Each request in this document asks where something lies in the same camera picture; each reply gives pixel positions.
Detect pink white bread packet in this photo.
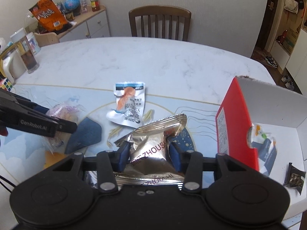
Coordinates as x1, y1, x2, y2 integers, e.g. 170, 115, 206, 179
45, 103, 80, 153

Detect yellow duck toy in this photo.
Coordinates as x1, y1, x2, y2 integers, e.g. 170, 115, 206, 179
44, 151, 66, 169

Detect gold foil snack bag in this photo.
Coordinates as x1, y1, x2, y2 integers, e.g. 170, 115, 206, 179
115, 114, 187, 188

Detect black gold snack packet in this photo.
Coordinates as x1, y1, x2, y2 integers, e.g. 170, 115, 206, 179
283, 163, 306, 195

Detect rubiks cube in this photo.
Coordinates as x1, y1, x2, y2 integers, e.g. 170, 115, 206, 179
0, 78, 12, 92

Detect glass jar white lid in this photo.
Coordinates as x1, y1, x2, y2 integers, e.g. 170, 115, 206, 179
10, 28, 39, 73

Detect orange snack bag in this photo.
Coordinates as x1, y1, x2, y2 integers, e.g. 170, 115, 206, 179
29, 0, 71, 34

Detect red shoe box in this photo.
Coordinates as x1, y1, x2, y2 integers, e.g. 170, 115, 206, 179
215, 75, 307, 221

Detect white sideboard cabinet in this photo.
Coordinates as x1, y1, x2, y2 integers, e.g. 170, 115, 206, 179
33, 4, 111, 47

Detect blue globe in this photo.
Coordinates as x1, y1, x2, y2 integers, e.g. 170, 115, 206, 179
64, 0, 80, 11

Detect white sneakers pair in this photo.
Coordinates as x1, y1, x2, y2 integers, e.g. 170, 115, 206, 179
281, 75, 295, 90

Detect red sauce jar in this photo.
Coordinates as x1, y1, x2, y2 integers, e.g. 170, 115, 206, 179
90, 0, 100, 12

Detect black sneakers pair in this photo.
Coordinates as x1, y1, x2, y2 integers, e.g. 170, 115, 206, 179
265, 56, 278, 69

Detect wooden chair far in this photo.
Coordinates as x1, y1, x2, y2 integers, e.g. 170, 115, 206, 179
129, 5, 192, 42

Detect white wall cupboards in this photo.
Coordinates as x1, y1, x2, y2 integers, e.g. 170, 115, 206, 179
266, 0, 307, 87

